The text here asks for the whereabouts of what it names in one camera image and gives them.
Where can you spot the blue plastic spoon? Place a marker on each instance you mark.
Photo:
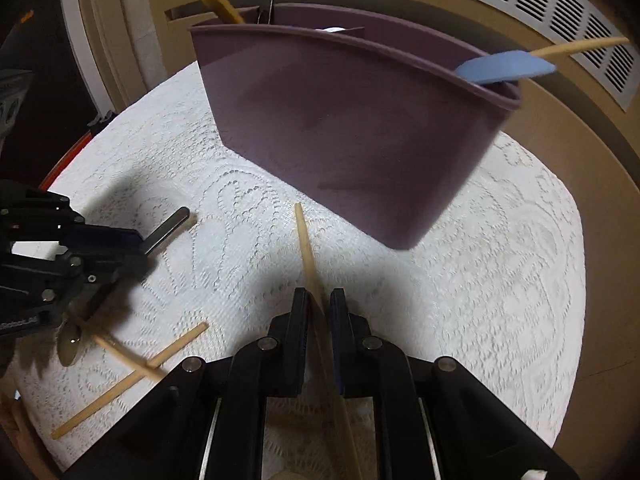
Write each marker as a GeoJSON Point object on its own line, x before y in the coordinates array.
{"type": "Point", "coordinates": [500, 67]}

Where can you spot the white lace tablecloth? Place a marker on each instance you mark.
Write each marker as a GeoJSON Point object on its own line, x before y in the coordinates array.
{"type": "Point", "coordinates": [475, 285]}

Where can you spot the wooden spoon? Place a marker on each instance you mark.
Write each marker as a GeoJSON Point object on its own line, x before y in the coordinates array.
{"type": "Point", "coordinates": [220, 5]}

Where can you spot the plain metal spoon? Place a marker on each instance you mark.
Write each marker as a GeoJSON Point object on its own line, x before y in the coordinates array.
{"type": "Point", "coordinates": [170, 225]}

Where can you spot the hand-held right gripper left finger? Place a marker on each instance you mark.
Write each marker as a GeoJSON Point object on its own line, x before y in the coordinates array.
{"type": "Point", "coordinates": [300, 350]}

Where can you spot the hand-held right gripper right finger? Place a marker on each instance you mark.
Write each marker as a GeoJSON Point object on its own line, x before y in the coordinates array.
{"type": "Point", "coordinates": [338, 350]}

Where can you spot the purple plastic utensil holder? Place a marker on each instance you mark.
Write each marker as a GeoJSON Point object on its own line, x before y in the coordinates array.
{"type": "Point", "coordinates": [350, 135]}

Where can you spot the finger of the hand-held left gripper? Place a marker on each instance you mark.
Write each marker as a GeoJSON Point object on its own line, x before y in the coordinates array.
{"type": "Point", "coordinates": [115, 267]}
{"type": "Point", "coordinates": [105, 239]}

